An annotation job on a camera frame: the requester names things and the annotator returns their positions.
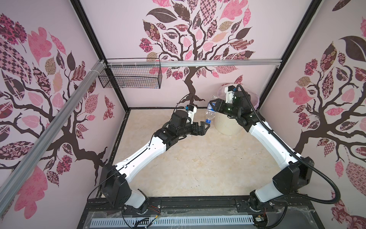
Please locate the clear bottle with blue cap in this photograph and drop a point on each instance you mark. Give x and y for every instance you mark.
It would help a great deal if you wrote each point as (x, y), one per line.
(210, 112)

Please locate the white slotted cable duct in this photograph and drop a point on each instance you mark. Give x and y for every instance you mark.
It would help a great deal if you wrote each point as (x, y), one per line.
(169, 222)

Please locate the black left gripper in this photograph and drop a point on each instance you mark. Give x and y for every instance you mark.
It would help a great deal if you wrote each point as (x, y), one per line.
(202, 131)

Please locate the black corner frame post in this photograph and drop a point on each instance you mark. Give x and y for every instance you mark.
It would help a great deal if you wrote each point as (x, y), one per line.
(299, 33)
(78, 8)

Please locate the black corner frame post left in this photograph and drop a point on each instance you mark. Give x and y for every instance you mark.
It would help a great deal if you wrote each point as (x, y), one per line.
(78, 8)

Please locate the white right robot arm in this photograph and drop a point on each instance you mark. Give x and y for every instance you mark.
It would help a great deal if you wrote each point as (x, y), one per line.
(295, 170)

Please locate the black corner frame post right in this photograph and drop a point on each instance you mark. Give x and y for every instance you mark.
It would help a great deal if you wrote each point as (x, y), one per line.
(299, 33)

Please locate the aluminium rail on wall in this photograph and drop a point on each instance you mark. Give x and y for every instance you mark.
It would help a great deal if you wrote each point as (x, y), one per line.
(202, 63)
(14, 182)

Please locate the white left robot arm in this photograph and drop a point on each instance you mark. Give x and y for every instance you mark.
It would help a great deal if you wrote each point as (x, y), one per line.
(116, 178)

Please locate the aluminium rail on left wall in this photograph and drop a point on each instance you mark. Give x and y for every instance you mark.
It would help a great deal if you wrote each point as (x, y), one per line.
(14, 182)

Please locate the white bin with purple liner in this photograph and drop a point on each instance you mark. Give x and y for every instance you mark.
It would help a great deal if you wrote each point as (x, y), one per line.
(225, 125)

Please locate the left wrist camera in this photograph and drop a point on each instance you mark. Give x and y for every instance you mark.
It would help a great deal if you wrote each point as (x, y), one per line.
(191, 110)

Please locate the black wire mesh basket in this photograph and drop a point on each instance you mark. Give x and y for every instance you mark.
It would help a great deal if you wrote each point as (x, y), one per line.
(139, 73)

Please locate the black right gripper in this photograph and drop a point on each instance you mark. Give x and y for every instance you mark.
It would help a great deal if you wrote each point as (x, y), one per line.
(219, 105)

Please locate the aluminium rail on back wall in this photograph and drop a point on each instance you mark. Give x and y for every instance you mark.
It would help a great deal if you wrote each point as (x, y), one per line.
(202, 63)

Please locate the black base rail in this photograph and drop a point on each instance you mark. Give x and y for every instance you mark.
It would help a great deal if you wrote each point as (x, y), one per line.
(282, 213)

